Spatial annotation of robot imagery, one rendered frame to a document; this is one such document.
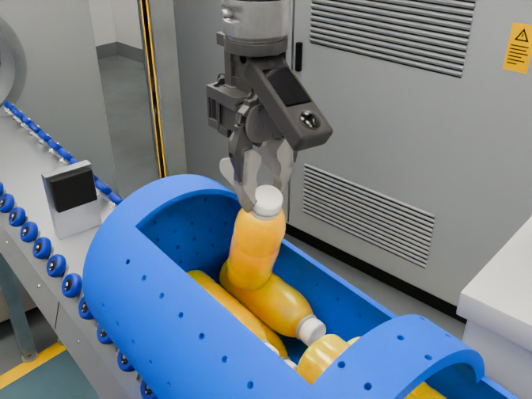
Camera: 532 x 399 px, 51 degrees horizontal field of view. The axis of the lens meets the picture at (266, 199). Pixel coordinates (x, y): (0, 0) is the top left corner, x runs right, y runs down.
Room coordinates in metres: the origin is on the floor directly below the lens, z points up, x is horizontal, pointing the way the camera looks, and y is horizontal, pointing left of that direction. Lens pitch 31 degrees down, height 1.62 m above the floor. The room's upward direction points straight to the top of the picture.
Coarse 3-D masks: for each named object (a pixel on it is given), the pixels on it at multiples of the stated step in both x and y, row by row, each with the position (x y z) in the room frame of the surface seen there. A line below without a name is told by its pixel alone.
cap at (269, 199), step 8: (256, 192) 0.60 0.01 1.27; (264, 192) 0.60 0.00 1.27; (272, 192) 0.60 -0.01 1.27; (280, 192) 0.60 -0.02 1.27; (264, 200) 0.59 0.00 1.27; (272, 200) 0.59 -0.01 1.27; (280, 200) 0.59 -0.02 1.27; (256, 208) 0.58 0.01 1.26; (264, 208) 0.58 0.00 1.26; (272, 208) 0.58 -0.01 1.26; (264, 216) 0.58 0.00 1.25
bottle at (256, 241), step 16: (240, 224) 0.60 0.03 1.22; (256, 224) 0.59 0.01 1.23; (272, 224) 0.59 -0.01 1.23; (240, 240) 0.60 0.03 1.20; (256, 240) 0.58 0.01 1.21; (272, 240) 0.59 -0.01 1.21; (240, 256) 0.61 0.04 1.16; (256, 256) 0.60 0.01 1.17; (272, 256) 0.61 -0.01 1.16; (240, 272) 0.62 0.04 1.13; (256, 272) 0.61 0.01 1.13; (240, 288) 0.63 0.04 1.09; (256, 288) 0.63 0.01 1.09
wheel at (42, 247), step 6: (36, 240) 0.92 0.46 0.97; (42, 240) 0.91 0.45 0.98; (48, 240) 0.91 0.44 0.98; (36, 246) 0.90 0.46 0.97; (42, 246) 0.89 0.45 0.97; (48, 246) 0.90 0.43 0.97; (36, 252) 0.89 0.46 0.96; (42, 252) 0.89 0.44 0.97; (48, 252) 0.89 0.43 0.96; (42, 258) 0.89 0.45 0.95
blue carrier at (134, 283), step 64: (192, 192) 0.67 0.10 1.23; (128, 256) 0.57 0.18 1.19; (192, 256) 0.72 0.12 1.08; (128, 320) 0.51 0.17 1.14; (192, 320) 0.45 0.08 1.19; (320, 320) 0.61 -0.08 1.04; (384, 320) 0.54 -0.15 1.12; (192, 384) 0.40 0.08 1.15; (256, 384) 0.37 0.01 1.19; (320, 384) 0.35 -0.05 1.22; (384, 384) 0.33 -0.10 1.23; (448, 384) 0.46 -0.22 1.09
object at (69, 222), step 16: (48, 176) 0.99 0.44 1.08; (64, 176) 1.00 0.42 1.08; (80, 176) 1.01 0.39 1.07; (48, 192) 0.98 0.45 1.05; (64, 192) 0.99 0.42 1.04; (80, 192) 1.01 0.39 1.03; (96, 192) 1.03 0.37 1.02; (64, 208) 0.98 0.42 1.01; (80, 208) 1.02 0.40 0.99; (96, 208) 1.04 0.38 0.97; (64, 224) 0.99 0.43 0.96; (80, 224) 1.01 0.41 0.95; (96, 224) 1.04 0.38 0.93
